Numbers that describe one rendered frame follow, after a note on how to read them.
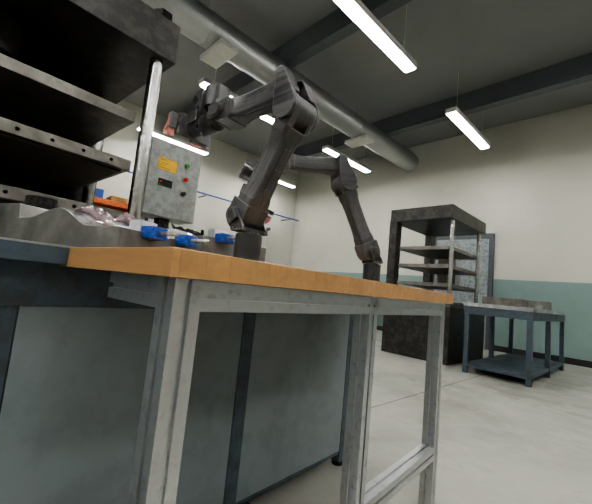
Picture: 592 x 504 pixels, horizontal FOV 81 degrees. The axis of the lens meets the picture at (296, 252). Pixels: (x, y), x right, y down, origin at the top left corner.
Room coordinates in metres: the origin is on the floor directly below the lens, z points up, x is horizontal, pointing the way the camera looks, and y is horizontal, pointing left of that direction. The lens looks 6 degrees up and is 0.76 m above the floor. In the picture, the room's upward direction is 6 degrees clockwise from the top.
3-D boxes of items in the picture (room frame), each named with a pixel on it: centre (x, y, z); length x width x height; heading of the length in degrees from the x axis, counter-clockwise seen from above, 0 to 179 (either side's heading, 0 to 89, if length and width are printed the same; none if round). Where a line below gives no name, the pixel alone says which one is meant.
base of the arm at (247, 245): (0.80, 0.11, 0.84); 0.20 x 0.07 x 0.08; 139
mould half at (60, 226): (0.96, 0.55, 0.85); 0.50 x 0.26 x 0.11; 66
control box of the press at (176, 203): (1.91, 0.76, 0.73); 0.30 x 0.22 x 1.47; 138
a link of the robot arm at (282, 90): (0.81, 0.12, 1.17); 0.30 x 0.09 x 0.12; 49
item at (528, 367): (4.50, -2.94, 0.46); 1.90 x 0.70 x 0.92; 134
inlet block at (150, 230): (0.80, 0.32, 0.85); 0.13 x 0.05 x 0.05; 66
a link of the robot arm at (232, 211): (0.81, 0.12, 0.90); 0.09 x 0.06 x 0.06; 139
